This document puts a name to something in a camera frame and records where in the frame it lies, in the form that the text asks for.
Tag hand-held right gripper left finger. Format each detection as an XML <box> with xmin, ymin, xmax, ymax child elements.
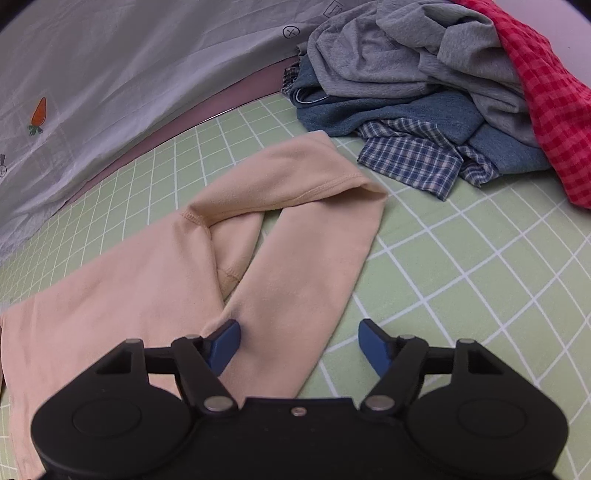
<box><xmin>93</xmin><ymin>320</ymin><xmax>242</xmax><ymax>416</ymax></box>

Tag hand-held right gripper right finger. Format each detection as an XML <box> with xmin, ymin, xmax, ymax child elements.
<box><xmin>358</xmin><ymin>318</ymin><xmax>504</xmax><ymax>413</ymax></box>

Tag beige pants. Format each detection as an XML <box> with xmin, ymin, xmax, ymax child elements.
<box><xmin>0</xmin><ymin>130</ymin><xmax>387</xmax><ymax>480</ymax></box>

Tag blue plaid shirt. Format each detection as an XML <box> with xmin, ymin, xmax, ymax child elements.
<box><xmin>281</xmin><ymin>65</ymin><xmax>502</xmax><ymax>202</ymax></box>

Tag blue denim garment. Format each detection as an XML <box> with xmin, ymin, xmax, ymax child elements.
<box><xmin>288</xmin><ymin>54</ymin><xmax>555</xmax><ymax>175</ymax></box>

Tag white carrot print sheet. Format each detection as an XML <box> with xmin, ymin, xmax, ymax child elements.
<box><xmin>0</xmin><ymin>0</ymin><xmax>384</xmax><ymax>264</ymax></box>

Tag grey garment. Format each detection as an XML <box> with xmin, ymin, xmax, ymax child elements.
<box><xmin>305</xmin><ymin>0</ymin><xmax>541</xmax><ymax>147</ymax></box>

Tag red checked garment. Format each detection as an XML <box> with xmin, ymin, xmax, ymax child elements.
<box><xmin>450</xmin><ymin>0</ymin><xmax>591</xmax><ymax>209</ymax></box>

